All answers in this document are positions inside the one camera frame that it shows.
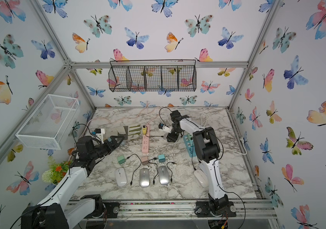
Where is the white wireless mouse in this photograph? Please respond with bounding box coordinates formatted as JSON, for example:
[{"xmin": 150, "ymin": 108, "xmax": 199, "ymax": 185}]
[{"xmin": 115, "ymin": 167, "xmax": 127, "ymax": 187}]

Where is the green charger plug front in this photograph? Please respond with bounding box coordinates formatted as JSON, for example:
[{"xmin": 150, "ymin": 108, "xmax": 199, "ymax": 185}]
[{"xmin": 117, "ymin": 155, "xmax": 126, "ymax": 165}]

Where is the yellow green charger plug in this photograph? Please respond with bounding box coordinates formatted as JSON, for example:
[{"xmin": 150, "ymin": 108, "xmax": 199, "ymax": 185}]
[{"xmin": 142, "ymin": 126, "xmax": 148, "ymax": 135}]

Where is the pink charger plug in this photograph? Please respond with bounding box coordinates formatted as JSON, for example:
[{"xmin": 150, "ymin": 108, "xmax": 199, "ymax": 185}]
[{"xmin": 141, "ymin": 156, "xmax": 149, "ymax": 166}]

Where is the teal charger plug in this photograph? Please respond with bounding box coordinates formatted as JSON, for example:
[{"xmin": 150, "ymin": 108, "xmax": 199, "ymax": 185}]
[{"xmin": 158, "ymin": 154, "xmax": 166, "ymax": 163}]

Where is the white power cord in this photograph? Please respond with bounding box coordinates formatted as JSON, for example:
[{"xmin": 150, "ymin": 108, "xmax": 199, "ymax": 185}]
[{"xmin": 167, "ymin": 113, "xmax": 248, "ymax": 156}]

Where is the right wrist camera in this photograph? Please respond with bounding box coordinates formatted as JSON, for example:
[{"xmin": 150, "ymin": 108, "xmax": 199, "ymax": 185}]
[{"xmin": 158, "ymin": 123, "xmax": 172, "ymax": 133}]

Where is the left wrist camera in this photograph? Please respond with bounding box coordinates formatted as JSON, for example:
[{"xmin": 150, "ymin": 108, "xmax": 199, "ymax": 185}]
[{"xmin": 92, "ymin": 128, "xmax": 105, "ymax": 144}]

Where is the black wire wall basket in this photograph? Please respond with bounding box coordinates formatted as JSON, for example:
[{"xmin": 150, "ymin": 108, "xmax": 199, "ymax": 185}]
[{"xmin": 108, "ymin": 59, "xmax": 197, "ymax": 92}]

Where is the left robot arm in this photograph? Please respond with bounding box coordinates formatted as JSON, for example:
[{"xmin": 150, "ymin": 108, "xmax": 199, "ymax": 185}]
[{"xmin": 19, "ymin": 135, "xmax": 125, "ymax": 229}]

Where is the aluminium front rail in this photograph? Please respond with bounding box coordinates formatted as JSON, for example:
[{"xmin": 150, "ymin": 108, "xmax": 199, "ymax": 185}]
[{"xmin": 79, "ymin": 199, "xmax": 278, "ymax": 221}]

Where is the white mesh wall basket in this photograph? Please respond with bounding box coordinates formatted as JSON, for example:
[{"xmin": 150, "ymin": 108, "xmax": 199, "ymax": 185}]
[{"xmin": 15, "ymin": 94, "xmax": 80, "ymax": 150}]

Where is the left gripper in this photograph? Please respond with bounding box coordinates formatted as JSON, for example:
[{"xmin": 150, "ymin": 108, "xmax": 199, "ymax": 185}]
[{"xmin": 90, "ymin": 136, "xmax": 124, "ymax": 160}]

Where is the black charging cable white mouse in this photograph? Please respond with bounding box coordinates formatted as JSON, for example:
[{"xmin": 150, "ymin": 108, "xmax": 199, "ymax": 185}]
[{"xmin": 127, "ymin": 153, "xmax": 142, "ymax": 186}]

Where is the teal power strip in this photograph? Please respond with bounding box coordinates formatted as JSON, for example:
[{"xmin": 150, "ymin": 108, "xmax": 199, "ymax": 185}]
[{"xmin": 183, "ymin": 134, "xmax": 196, "ymax": 158}]

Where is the pink power strip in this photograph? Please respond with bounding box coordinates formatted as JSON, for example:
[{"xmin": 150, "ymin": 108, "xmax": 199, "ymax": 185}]
[{"xmin": 142, "ymin": 124, "xmax": 150, "ymax": 155}]

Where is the black charging cable silver mouse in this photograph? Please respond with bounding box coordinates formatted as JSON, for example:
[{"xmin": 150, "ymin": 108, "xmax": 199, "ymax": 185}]
[{"xmin": 148, "ymin": 157, "xmax": 158, "ymax": 185}]

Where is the white mouse right front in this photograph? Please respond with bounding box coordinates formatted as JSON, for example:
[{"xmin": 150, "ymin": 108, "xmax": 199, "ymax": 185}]
[{"xmin": 193, "ymin": 169, "xmax": 209, "ymax": 188}]

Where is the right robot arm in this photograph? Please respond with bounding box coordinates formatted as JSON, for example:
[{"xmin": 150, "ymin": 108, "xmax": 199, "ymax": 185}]
[{"xmin": 167, "ymin": 110, "xmax": 229, "ymax": 215}]

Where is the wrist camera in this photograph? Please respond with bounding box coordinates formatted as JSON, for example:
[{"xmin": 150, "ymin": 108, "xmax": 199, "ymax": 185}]
[
  {"xmin": 158, "ymin": 123, "xmax": 172, "ymax": 133},
  {"xmin": 92, "ymin": 128, "xmax": 105, "ymax": 144}
]

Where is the artificial potted plant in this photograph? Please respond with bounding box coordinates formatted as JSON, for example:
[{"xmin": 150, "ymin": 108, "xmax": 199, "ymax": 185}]
[{"xmin": 42, "ymin": 156, "xmax": 73, "ymax": 185}]

